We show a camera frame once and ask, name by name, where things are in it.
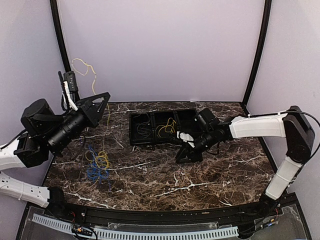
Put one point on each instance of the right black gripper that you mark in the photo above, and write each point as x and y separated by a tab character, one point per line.
190	152

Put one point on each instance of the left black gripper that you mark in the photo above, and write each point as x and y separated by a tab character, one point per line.
92	115

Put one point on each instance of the black three-compartment bin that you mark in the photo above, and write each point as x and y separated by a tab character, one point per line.
160	127

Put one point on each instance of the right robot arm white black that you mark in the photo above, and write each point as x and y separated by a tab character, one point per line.
291	124

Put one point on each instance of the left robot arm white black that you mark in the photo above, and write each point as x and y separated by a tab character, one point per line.
45	133

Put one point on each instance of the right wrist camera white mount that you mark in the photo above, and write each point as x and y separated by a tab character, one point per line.
186	138

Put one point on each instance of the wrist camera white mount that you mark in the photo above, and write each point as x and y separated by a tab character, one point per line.
70	92
186	138

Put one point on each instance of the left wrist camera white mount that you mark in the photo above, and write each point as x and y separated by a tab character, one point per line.
70	92

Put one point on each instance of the white slotted cable duct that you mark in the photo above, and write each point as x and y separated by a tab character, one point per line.
121	231

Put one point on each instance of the black front rail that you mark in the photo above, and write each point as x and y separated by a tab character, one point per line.
244	214

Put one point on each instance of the left black frame post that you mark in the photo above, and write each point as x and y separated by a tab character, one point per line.
59	35

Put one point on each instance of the black frame post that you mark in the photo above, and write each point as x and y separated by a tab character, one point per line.
59	35
258	53

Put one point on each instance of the right black frame post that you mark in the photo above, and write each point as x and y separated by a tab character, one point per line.
258	53

